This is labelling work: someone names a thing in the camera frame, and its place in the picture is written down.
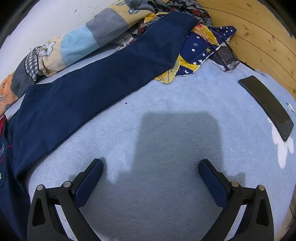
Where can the navy blue jacket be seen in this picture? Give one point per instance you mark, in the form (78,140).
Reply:
(92,92)

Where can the black textured box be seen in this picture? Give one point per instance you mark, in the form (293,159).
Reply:
(225,55)

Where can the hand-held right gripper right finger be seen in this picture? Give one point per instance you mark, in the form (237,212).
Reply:
(212,183)

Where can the light blue cloud blanket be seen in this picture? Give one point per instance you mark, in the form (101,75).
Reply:
(161,143)

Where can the yellow and blue starred cloth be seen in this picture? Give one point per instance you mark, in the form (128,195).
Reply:
(196,46)

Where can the black smartphone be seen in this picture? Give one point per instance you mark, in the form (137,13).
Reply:
(266,104)

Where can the wooden headboard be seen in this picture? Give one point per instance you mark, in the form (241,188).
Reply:
(254,30)

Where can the rolled patchwork quilt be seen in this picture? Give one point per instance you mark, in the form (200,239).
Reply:
(76,44)

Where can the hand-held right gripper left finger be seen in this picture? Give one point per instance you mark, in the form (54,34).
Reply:
(89,183)

